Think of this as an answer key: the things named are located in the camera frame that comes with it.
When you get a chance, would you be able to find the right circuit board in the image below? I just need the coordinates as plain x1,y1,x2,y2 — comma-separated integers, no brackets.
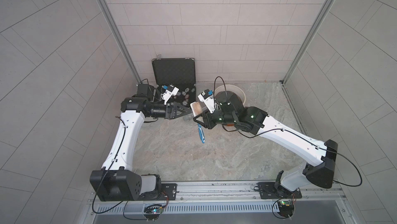
277,200,295,219

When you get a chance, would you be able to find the white blue scrub brush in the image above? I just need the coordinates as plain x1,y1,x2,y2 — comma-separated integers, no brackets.
190,101,207,144

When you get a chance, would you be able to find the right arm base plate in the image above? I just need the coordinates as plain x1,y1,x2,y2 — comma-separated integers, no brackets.
254,182,302,199

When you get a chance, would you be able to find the black poker chip case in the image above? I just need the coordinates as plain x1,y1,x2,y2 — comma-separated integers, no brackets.
152,58,197,107

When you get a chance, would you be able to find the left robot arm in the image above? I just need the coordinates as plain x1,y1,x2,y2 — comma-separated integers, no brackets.
90,84,192,202

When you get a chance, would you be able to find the white ceramic pot with soil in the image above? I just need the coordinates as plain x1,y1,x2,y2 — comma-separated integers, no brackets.
214,84,246,105

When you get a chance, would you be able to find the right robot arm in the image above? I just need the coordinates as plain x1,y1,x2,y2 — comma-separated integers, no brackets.
190,90,338,197

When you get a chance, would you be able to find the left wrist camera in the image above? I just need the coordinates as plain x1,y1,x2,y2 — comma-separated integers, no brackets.
162,84,179,105

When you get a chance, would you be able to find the left circuit board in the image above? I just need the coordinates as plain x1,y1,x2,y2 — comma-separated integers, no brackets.
143,204,165,221

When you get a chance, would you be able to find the circuit board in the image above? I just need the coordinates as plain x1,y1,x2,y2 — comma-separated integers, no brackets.
277,200,295,219
143,204,165,221

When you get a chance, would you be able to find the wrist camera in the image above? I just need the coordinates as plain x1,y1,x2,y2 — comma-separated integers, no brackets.
198,89,216,114
162,84,179,105

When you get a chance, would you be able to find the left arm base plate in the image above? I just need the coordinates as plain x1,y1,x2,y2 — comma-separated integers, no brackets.
138,183,177,201

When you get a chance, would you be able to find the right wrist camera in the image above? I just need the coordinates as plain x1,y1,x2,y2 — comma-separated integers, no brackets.
198,89,216,114

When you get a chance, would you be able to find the aluminium front rail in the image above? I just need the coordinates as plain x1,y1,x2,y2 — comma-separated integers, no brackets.
88,178,346,206

